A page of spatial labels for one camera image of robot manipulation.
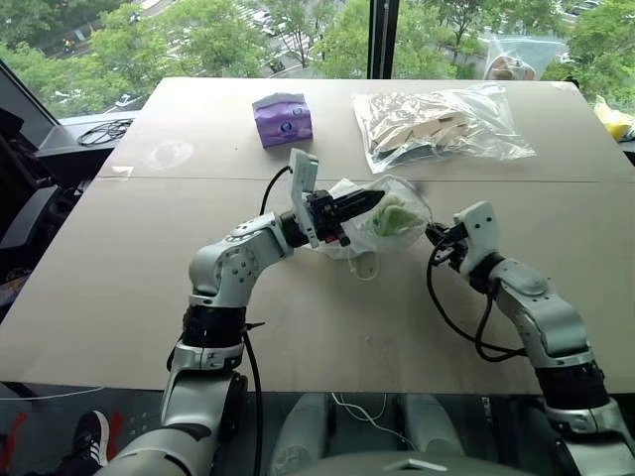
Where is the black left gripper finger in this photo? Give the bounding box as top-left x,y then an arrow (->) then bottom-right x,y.
336,198 -> 382,225
332,190 -> 387,210

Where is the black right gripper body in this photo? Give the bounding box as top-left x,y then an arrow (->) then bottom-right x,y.
434,223 -> 468,273

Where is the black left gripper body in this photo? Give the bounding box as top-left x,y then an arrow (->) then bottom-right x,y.
305,188 -> 351,248

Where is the sheer white drawstring bag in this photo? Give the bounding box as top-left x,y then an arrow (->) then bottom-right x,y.
311,174 -> 433,282

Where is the light green towel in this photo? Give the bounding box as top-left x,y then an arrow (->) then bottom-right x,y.
364,195 -> 427,239

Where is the clear bag of cardboard pieces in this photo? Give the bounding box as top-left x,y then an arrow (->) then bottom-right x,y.
350,82 -> 538,175

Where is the purple tissue pack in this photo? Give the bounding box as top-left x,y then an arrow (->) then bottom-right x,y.
251,91 -> 316,149

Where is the grey rounded robot leg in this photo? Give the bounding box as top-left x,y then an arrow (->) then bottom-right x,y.
400,394 -> 465,457
270,392 -> 332,465

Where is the yellow cloth item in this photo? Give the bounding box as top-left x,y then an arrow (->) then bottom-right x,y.
592,95 -> 635,142

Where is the grey robot torso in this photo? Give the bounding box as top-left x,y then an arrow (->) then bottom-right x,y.
265,448 -> 542,476

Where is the dark side ledge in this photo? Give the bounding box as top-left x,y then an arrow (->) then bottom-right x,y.
0,59 -> 143,173

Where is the black sneaker with white stripes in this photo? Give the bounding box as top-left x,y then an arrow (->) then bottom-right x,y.
58,409 -> 112,470

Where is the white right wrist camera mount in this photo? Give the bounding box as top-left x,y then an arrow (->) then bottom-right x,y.
452,200 -> 496,275

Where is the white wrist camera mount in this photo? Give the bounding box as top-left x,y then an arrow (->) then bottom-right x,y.
452,200 -> 496,275
289,147 -> 320,249

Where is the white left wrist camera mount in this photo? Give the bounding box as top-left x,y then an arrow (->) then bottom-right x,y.
289,147 -> 320,249

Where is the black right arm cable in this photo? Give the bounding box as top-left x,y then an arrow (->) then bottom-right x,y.
426,243 -> 528,363

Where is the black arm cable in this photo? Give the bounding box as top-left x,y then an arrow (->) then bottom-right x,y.
241,165 -> 294,476
426,243 -> 528,363

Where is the black window frame post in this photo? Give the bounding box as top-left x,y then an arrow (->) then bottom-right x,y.
366,0 -> 398,80

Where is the thin white cable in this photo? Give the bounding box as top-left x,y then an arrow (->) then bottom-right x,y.
330,391 -> 413,445

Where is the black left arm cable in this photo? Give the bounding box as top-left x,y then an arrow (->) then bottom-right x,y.
241,165 -> 294,476

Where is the black tangled cable bundle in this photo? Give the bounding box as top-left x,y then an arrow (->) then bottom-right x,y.
76,117 -> 135,147

